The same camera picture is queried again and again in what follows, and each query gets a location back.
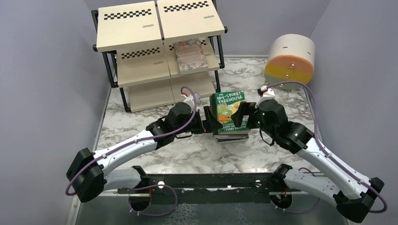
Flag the green 104-storey treehouse book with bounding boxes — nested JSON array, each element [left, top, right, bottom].
[[209, 90, 249, 137]]

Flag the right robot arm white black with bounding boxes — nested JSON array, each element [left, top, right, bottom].
[[231, 99, 384, 223]]

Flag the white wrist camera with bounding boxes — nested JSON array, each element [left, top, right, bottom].
[[255, 85, 276, 108], [181, 93, 196, 109]]

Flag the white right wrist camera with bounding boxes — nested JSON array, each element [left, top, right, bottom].
[[255, 85, 276, 108]]

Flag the round drawer box orange yellow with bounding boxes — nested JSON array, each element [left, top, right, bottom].
[[264, 34, 315, 85]]

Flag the beige black three-tier shelf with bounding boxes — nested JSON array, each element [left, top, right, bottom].
[[91, 0, 228, 112]]

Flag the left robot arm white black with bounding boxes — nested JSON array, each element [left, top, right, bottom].
[[65, 101, 222, 203]]

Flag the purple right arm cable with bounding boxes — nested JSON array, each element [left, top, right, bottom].
[[264, 81, 388, 215]]

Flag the dark bottom book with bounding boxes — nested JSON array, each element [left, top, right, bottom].
[[208, 105, 250, 145]]

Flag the floral cover book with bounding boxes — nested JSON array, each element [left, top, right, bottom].
[[173, 38, 208, 75]]

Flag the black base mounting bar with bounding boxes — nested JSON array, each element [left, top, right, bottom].
[[117, 172, 292, 208]]

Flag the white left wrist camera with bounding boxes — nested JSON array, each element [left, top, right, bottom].
[[181, 93, 196, 109]]

